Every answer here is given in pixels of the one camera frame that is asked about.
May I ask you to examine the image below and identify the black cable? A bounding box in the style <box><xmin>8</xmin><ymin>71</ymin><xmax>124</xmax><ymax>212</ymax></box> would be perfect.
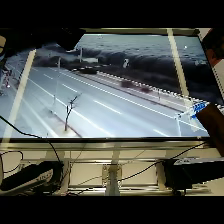
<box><xmin>0</xmin><ymin>115</ymin><xmax>65</xmax><ymax>166</ymax></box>
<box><xmin>0</xmin><ymin>149</ymin><xmax>25</xmax><ymax>175</ymax></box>
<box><xmin>118</xmin><ymin>141</ymin><xmax>210</xmax><ymax>185</ymax></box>

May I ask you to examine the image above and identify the heap of clothes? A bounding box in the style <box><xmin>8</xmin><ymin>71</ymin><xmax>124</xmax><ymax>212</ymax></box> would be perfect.
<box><xmin>201</xmin><ymin>28</ymin><xmax>224</xmax><ymax>68</ymax></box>

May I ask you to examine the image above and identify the silver frame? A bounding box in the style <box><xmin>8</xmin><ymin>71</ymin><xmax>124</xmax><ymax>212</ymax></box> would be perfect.
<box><xmin>0</xmin><ymin>137</ymin><xmax>224</xmax><ymax>196</ymax></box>

